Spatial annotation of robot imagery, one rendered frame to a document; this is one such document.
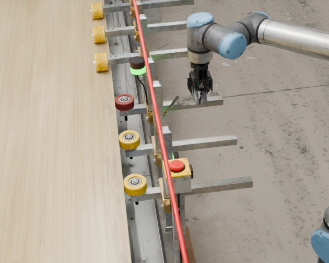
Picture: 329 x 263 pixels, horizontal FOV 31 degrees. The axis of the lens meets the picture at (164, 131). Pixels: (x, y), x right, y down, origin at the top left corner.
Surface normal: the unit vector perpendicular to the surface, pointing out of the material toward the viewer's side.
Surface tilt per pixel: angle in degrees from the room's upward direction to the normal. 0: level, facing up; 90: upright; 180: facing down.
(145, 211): 0
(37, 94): 0
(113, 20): 0
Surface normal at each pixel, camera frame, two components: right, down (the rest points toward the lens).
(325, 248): -0.73, 0.51
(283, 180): -0.04, -0.78
